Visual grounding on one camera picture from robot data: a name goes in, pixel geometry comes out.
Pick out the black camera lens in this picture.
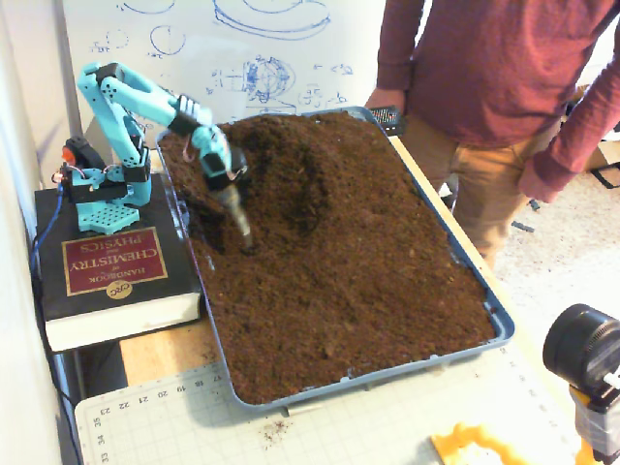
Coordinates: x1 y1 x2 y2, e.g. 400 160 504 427
542 303 620 388

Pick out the black cable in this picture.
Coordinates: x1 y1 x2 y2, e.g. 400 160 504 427
36 290 82 465

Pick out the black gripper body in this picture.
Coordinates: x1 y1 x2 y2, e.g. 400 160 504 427
203 164 238 194

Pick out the person in red shirt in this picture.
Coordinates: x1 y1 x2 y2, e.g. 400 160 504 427
401 0 620 270

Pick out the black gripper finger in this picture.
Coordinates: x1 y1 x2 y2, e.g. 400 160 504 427
230 149 252 188

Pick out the black chemistry handbook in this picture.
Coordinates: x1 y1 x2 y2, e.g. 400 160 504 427
33 173 204 353

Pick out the person's left hand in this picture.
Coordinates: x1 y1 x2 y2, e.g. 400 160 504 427
517 163 564 204

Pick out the grey yellow camera stand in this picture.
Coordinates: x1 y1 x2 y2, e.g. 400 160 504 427
569 385 620 465

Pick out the person's right forearm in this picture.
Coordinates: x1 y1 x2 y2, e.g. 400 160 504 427
376 0 432 94

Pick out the cardboard box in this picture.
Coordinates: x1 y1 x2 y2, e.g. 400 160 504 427
578 139 620 173

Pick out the blue plastic tray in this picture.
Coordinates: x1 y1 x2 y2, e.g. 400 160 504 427
154 106 515 413

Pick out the person's left forearm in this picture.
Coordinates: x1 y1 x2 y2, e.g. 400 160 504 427
531 62 620 188

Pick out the person's right hand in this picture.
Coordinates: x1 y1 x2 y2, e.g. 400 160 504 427
364 88 409 115

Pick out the black device with lights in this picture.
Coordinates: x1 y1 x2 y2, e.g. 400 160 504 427
370 106 409 138

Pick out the whiteboard with blue sketches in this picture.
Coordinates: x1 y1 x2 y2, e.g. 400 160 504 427
60 0 388 132

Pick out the yellow plastic part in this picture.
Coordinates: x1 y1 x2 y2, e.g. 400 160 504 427
430 421 534 465

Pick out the blue cable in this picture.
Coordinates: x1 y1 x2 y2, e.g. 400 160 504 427
29 186 67 299

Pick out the silver taped scoop gripper finger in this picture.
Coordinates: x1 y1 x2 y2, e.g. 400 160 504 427
220 186 254 251

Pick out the green cutting mat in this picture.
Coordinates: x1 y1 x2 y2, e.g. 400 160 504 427
75 338 582 465

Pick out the brown soil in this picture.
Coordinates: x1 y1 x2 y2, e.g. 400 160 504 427
158 111 498 406

